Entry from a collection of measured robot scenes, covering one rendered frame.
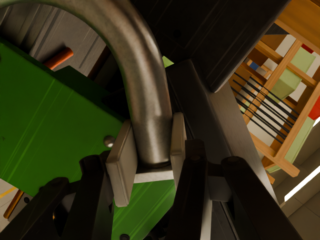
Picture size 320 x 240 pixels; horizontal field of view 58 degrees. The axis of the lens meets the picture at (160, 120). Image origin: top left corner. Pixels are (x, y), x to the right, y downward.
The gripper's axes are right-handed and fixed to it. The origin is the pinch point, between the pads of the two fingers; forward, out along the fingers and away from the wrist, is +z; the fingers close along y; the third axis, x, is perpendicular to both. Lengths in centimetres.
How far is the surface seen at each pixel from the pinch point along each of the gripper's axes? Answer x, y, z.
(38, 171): -2.9, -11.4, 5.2
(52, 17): 11.9, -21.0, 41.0
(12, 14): 10.5, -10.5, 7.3
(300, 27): 0, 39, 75
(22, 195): -12.6, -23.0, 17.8
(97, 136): -0.3, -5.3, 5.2
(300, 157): -457, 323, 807
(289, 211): -497, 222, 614
